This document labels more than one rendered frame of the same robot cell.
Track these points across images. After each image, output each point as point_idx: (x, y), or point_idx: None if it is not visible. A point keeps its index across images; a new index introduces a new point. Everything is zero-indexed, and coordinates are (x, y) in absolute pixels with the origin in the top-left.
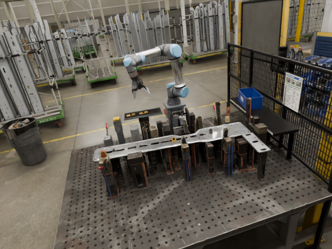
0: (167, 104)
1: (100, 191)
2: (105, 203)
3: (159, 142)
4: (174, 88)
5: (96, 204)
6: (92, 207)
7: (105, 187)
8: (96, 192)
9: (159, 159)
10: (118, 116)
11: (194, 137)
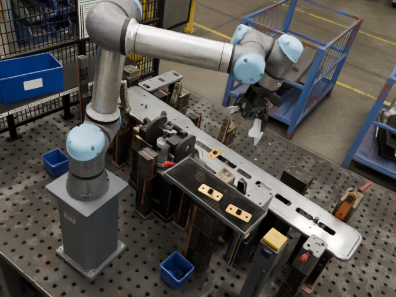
0: (105, 193)
1: (340, 270)
2: None
3: (237, 168)
4: (108, 130)
5: (356, 255)
6: (362, 256)
7: (327, 270)
8: (347, 277)
9: None
10: (267, 237)
11: (190, 132)
